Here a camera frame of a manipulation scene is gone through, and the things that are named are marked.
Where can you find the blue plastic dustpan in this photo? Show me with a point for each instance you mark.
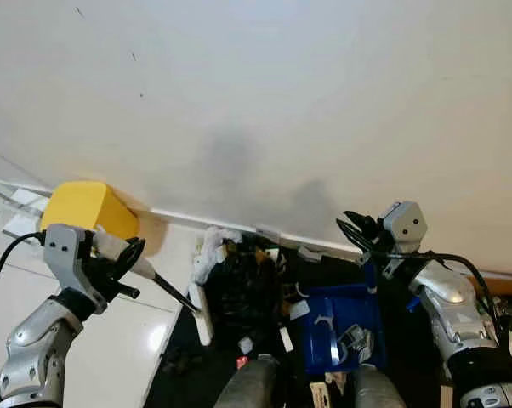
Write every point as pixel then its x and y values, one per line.
pixel 358 306

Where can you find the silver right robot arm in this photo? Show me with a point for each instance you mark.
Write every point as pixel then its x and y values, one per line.
pixel 447 293

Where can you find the black floor mat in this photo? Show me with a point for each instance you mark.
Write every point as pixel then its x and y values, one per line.
pixel 175 374

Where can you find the grey plastic scrap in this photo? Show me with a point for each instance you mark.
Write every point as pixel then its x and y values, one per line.
pixel 310 254

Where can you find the yellow plastic box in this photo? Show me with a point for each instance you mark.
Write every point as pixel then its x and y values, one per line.
pixel 86 208

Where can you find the brown cardboard box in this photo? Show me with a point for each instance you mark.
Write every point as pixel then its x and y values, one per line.
pixel 503 285

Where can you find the white plastic bag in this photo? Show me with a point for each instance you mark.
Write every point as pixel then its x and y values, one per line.
pixel 209 251

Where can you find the white metal rack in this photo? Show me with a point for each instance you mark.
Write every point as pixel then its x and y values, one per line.
pixel 25 225

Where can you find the black rubbish bag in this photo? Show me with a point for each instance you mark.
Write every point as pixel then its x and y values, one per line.
pixel 243 293

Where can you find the white paper scrap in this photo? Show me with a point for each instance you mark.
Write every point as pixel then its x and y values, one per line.
pixel 285 339

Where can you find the grey right robot leg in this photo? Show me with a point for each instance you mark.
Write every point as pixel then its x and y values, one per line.
pixel 375 391

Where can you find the grey robot leg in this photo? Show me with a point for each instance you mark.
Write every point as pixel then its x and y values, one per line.
pixel 375 391
pixel 247 387

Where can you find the grey left robot leg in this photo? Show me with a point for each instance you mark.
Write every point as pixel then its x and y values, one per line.
pixel 247 387

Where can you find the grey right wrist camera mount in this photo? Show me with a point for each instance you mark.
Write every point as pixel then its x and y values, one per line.
pixel 406 225

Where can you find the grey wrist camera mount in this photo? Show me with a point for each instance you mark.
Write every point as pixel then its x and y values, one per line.
pixel 406 225
pixel 65 251

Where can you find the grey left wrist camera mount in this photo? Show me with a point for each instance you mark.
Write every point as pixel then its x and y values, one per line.
pixel 65 251

